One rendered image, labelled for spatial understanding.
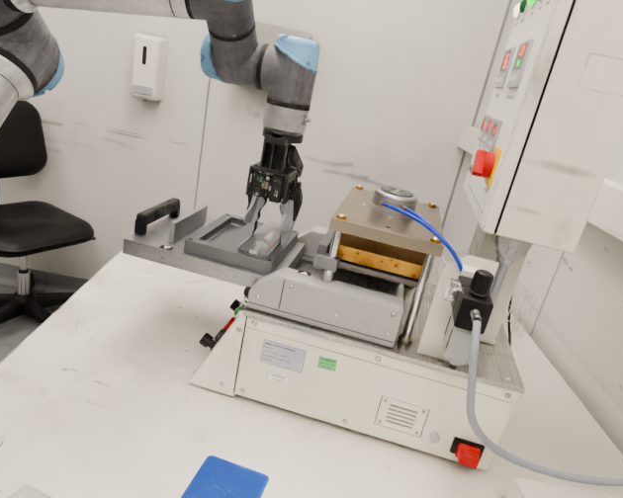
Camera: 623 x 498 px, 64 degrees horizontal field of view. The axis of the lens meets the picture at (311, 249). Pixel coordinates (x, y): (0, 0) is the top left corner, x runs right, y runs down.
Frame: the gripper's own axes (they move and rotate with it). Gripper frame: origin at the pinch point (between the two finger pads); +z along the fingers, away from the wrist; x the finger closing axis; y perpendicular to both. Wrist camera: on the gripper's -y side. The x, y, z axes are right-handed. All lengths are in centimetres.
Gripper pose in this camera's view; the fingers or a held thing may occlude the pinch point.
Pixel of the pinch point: (268, 233)
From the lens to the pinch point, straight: 96.5
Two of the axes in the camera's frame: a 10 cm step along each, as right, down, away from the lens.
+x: 9.6, 2.5, -1.3
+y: -2.1, 3.1, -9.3
